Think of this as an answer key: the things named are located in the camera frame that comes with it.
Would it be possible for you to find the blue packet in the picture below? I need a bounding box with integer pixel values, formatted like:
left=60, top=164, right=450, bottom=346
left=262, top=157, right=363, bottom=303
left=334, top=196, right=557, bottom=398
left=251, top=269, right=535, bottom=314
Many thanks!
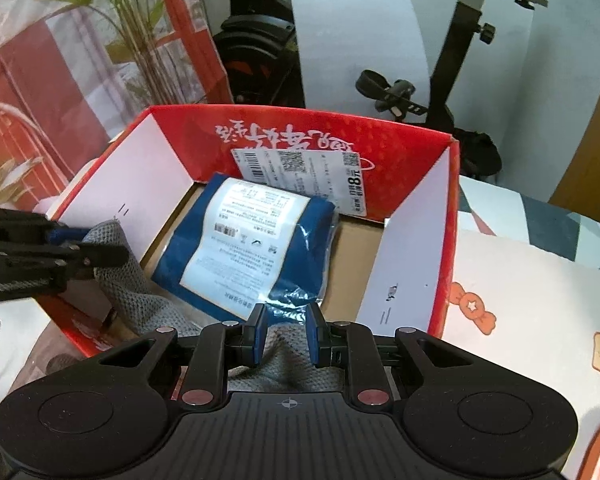
left=150, top=172, right=339, bottom=322

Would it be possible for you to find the broad-leaf variegated plant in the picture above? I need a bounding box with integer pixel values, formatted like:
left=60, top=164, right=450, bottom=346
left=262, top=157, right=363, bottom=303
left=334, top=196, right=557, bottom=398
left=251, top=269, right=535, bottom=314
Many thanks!
left=0, top=154, right=47, bottom=207

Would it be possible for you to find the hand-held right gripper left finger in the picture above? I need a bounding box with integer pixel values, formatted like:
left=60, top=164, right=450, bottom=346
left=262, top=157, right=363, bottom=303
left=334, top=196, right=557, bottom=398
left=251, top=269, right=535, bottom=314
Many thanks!
left=97, top=305, right=269, bottom=408

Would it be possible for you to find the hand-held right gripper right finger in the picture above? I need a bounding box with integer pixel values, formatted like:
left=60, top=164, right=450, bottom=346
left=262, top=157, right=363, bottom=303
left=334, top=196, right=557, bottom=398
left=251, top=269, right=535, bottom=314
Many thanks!
left=305, top=305, right=481, bottom=408

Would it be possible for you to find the black exercise bike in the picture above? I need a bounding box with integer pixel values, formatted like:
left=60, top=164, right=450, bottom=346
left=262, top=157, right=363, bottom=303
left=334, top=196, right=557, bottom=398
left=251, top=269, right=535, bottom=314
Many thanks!
left=214, top=0, right=551, bottom=179

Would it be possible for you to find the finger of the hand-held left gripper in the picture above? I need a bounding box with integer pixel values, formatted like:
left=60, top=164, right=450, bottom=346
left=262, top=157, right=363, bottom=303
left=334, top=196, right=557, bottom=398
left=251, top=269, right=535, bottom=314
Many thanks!
left=10, top=241, right=132, bottom=282
left=0, top=212, right=89, bottom=249

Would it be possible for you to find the red strawberry print cardboard box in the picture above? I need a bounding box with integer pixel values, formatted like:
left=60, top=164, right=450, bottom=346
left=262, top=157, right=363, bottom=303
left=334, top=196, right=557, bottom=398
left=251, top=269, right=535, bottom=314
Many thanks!
left=35, top=104, right=461, bottom=361

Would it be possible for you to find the grey knit cloth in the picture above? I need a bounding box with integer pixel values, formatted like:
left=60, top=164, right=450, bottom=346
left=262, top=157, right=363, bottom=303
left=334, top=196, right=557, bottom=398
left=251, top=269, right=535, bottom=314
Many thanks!
left=84, top=219, right=352, bottom=394

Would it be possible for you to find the tall thin-stemmed green plant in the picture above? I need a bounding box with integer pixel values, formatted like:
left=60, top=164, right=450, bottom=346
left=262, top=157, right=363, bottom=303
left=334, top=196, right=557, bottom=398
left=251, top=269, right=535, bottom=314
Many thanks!
left=20, top=0, right=187, bottom=107

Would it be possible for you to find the white board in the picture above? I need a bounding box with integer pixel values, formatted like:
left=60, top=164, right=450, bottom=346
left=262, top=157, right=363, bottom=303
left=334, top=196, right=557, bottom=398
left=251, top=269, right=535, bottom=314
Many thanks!
left=284, top=0, right=463, bottom=112

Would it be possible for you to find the brown wooden door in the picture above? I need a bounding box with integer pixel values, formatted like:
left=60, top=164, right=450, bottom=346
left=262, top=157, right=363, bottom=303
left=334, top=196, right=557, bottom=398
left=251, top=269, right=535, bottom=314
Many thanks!
left=550, top=55, right=600, bottom=222

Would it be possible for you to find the red white printed curtain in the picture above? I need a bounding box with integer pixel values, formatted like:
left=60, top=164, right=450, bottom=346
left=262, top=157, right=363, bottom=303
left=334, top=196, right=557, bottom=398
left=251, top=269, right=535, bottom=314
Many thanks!
left=0, top=0, right=233, bottom=223

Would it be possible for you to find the geometric patterned sheet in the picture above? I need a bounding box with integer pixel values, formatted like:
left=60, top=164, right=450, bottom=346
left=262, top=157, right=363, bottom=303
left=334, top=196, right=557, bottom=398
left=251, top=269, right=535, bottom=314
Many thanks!
left=455, top=175, right=600, bottom=277

